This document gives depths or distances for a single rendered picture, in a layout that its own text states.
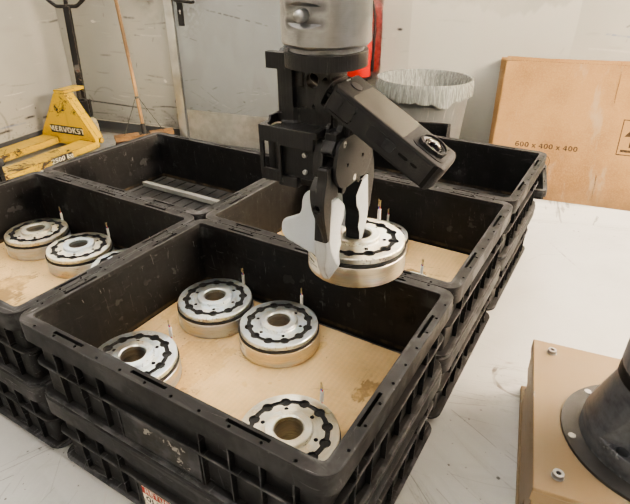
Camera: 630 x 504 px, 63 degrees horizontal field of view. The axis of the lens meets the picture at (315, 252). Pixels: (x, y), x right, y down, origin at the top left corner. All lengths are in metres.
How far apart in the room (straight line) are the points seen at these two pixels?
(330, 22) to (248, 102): 3.62
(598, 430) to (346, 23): 0.48
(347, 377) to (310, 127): 0.31
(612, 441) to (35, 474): 0.68
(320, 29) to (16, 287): 0.65
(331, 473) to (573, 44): 3.27
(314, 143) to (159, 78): 4.02
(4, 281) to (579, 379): 0.85
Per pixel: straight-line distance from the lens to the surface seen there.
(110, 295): 0.70
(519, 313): 1.03
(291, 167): 0.48
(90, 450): 0.71
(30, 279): 0.93
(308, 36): 0.43
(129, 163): 1.21
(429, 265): 0.87
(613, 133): 3.44
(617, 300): 1.15
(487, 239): 0.76
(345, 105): 0.44
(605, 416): 0.65
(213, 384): 0.64
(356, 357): 0.67
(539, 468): 0.63
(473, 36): 3.53
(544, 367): 0.76
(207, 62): 4.14
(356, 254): 0.52
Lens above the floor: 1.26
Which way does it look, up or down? 29 degrees down
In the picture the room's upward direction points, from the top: straight up
